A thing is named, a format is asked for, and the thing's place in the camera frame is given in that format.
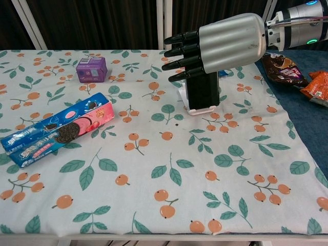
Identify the white slanted frame bar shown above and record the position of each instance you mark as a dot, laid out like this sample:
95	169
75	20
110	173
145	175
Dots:
269	10
29	23

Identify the black smartphone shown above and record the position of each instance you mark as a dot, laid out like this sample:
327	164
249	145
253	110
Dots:
202	92

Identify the white upright frame bar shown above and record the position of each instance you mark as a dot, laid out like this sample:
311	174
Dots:
164	18

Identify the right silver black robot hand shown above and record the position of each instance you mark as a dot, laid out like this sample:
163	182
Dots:
230	43

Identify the dark pleated curtain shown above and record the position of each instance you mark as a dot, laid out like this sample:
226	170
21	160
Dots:
102	23

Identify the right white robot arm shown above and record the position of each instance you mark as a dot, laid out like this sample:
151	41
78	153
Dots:
299	25

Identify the orange snack bag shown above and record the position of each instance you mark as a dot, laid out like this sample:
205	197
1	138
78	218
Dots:
317	88

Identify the small blue Oreo packet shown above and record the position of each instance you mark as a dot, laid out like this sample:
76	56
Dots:
223	73

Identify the dark blue mat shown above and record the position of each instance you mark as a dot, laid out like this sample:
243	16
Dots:
289	107

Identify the long blue Oreo box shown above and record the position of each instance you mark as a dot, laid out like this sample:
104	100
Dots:
59	128

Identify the white phone stand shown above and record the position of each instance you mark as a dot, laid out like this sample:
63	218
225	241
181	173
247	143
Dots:
201	110

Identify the purple carton box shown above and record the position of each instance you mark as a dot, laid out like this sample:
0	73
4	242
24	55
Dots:
91	70

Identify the floral fruit print tablecloth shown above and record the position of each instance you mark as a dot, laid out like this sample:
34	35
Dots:
153	166

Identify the brown snack bag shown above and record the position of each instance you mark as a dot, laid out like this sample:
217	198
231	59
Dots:
284	71

